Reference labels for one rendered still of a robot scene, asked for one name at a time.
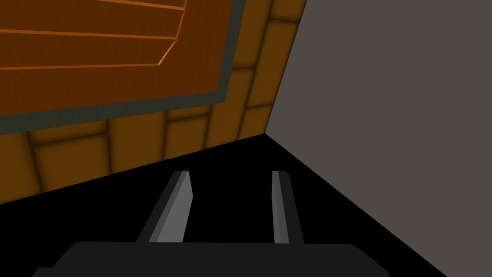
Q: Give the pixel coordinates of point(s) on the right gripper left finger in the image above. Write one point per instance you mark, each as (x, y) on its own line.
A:
(175, 215)

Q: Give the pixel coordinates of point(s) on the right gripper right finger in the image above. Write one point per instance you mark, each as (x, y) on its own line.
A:
(284, 215)

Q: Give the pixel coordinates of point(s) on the brown panelled wooden door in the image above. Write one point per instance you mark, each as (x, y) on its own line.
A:
(96, 77)

